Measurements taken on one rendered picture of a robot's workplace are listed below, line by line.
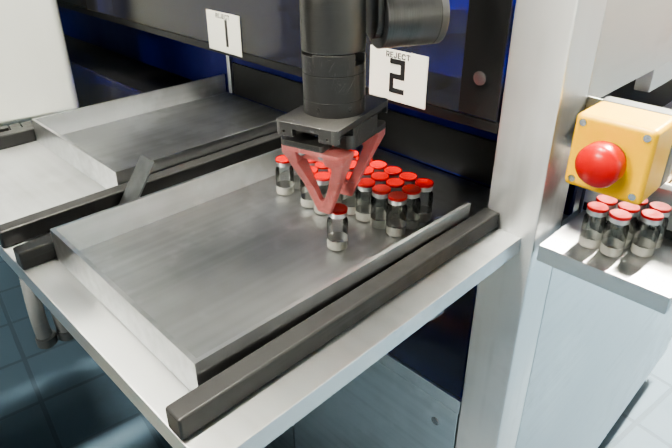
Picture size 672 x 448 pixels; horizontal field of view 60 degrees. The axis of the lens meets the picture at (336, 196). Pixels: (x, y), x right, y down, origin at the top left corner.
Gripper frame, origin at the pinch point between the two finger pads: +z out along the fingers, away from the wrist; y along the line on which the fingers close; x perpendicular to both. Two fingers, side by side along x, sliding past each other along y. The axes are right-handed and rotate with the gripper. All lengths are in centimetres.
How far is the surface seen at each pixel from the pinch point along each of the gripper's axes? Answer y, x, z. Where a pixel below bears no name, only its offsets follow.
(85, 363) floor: 28, 102, 93
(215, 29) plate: 25.0, 36.0, -8.6
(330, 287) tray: -10.3, -5.4, 2.7
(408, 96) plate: 15.5, -0.7, -6.0
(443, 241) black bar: 3.4, -10.3, 4.1
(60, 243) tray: -16.9, 20.9, 2.7
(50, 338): 17, 95, 72
